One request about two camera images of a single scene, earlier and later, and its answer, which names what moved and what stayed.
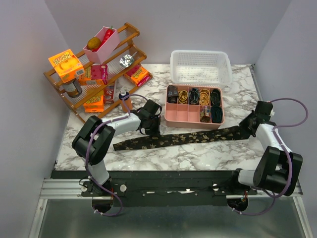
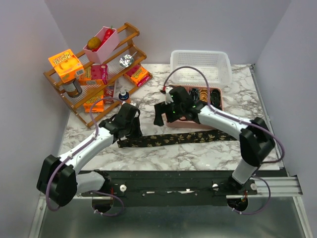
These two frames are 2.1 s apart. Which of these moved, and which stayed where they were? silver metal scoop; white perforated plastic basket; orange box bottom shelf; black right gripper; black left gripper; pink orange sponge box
Moved: black right gripper; black left gripper
Stayed: white perforated plastic basket; orange box bottom shelf; silver metal scoop; pink orange sponge box
